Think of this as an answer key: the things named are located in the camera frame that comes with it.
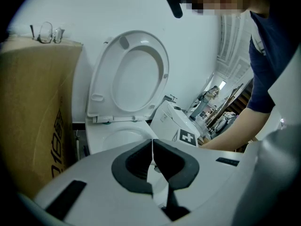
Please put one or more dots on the white ceramic toilet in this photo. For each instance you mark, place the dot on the white ceramic toilet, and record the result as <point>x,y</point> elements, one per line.
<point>141,83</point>

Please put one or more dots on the large cardboard box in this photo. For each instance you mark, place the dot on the large cardboard box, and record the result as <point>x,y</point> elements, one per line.
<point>28,102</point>

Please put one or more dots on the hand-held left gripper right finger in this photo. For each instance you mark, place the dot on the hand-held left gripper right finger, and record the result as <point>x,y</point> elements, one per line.
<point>211,173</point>

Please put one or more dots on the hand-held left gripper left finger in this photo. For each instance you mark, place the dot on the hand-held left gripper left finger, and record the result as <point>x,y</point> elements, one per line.
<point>94,185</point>

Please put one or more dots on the black framed glasses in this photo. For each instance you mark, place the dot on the black framed glasses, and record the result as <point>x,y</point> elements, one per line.
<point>45,33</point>

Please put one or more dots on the person's right forearm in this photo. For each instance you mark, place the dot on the person's right forearm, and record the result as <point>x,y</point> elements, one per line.
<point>235,135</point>

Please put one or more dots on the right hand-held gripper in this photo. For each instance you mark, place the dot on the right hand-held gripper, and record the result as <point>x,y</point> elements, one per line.
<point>188,138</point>

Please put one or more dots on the black tray clamp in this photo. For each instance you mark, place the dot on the black tray clamp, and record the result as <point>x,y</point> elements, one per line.
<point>174,98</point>

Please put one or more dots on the grey metal rod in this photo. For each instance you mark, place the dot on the grey metal rod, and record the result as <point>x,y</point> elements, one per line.
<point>77,145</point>

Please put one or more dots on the white toilet on right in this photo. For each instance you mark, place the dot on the white toilet on right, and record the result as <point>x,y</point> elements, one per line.
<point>164,121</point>

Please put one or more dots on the black head-worn camera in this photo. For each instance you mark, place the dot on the black head-worn camera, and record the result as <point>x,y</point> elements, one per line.
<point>175,3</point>

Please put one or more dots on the stack of wooden planks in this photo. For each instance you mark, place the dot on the stack of wooden planks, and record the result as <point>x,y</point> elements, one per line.
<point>240,100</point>

